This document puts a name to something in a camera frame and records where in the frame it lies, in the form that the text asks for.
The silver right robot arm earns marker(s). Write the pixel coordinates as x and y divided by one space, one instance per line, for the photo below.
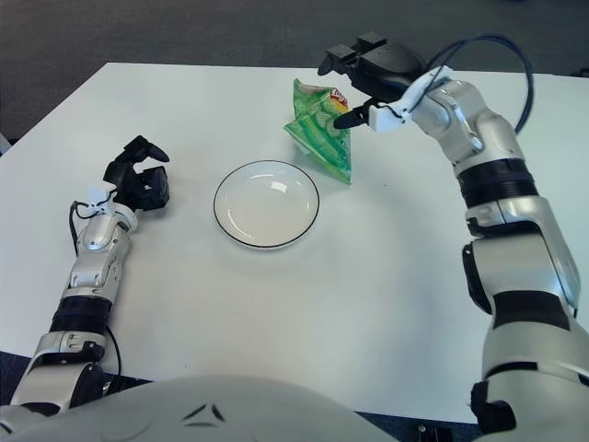
506 193

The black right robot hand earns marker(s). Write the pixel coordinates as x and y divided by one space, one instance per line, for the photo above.
386 69

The white plate with black rim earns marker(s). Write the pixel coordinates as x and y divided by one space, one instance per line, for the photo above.
267 212

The grey robot torso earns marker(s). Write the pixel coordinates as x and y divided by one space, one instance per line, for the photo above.
207 414

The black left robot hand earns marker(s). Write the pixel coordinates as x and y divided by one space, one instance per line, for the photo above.
133 189

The green chips snack bag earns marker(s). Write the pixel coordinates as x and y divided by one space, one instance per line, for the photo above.
317 138

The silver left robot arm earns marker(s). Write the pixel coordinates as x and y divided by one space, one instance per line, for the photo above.
99 239

